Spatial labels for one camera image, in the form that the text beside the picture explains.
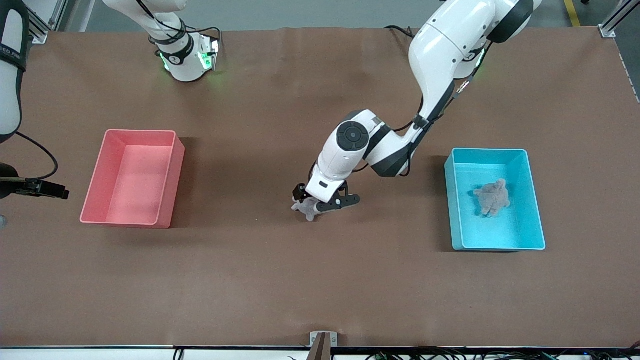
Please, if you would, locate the grey plush toy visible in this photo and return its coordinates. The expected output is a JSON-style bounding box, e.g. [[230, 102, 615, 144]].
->
[[473, 178, 512, 219], [291, 196, 323, 222]]

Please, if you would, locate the pink plastic box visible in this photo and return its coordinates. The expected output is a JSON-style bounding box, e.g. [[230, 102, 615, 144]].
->
[[79, 129, 186, 230]]

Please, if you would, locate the blue plastic box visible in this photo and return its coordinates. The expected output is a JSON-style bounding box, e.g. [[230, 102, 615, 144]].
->
[[444, 147, 547, 252]]

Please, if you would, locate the brown table cover mat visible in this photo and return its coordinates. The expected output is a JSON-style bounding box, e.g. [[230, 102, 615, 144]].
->
[[0, 26, 640, 348]]

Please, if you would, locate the aluminium frame profile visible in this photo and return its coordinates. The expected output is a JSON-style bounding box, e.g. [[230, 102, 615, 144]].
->
[[22, 0, 71, 45], [597, 0, 640, 39]]

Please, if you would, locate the grey metal bracket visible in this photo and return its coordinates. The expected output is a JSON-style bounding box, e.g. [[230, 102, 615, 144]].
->
[[309, 331, 339, 348]]

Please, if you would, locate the black right arm base cable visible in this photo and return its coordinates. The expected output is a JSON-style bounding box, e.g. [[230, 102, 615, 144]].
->
[[187, 25, 222, 43]]

